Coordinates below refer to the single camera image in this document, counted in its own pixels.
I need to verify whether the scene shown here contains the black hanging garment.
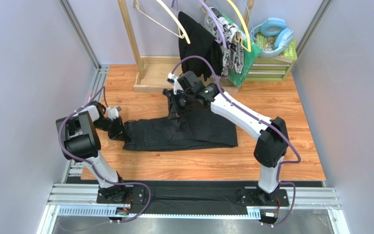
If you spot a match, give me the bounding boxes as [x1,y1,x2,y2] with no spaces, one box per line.
[178,12,223,80]

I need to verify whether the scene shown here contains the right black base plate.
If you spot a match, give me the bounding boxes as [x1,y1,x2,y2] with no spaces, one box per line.
[236,188,290,207]

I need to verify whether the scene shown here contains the green wooden drawer box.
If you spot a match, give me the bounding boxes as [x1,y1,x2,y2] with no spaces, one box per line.
[245,58,297,82]

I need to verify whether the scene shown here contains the aluminium frame rail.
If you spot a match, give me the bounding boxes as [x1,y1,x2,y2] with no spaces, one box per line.
[47,184,341,210]

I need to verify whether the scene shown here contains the cream plastic hanger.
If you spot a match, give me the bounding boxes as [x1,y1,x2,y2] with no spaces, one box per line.
[132,0,191,44]

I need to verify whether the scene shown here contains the wooden clothes rack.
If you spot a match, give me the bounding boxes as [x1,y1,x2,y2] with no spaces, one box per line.
[117,0,254,95]

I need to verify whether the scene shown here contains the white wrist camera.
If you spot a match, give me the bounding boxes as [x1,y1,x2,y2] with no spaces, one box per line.
[106,106,122,119]
[167,73,184,95]

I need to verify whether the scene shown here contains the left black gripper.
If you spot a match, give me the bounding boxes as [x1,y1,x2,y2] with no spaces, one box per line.
[94,115,131,141]

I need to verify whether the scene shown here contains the black denim trousers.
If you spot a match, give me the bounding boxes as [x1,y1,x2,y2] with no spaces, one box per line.
[123,109,238,152]

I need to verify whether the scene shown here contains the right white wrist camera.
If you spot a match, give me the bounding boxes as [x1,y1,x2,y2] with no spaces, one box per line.
[167,73,184,95]

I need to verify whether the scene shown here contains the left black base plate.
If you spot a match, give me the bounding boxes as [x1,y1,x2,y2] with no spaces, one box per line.
[96,185,148,204]

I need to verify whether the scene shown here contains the black white patterned garment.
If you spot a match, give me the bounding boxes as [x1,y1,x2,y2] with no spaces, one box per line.
[204,7,244,79]

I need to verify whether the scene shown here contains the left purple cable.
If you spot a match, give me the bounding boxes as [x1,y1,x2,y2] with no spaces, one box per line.
[57,86,151,224]

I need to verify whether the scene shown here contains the green tote bag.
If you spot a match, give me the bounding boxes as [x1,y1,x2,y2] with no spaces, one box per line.
[222,13,261,87]

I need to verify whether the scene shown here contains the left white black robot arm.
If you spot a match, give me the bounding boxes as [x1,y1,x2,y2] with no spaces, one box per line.
[56,101,130,203]

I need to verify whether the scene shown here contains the green book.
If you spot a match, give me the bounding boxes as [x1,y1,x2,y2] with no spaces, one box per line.
[256,32,297,63]

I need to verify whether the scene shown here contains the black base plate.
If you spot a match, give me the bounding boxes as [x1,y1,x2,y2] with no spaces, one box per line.
[236,188,290,207]
[96,185,148,204]

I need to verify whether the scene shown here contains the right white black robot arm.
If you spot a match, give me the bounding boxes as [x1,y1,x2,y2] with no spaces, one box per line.
[163,71,288,203]

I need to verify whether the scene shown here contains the yellow plastic hanger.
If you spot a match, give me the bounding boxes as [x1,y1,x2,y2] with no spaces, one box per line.
[224,0,252,53]

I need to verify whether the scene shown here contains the purple plastic hanger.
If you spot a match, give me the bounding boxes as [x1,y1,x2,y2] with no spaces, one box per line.
[172,0,228,50]

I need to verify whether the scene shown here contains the light blue headphones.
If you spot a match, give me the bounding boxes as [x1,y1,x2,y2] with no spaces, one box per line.
[249,18,294,58]

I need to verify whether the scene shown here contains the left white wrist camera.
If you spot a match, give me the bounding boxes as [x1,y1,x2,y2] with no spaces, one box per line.
[106,106,122,119]

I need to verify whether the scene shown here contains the black cloth strip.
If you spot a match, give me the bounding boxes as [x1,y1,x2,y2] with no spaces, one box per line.
[65,180,324,215]

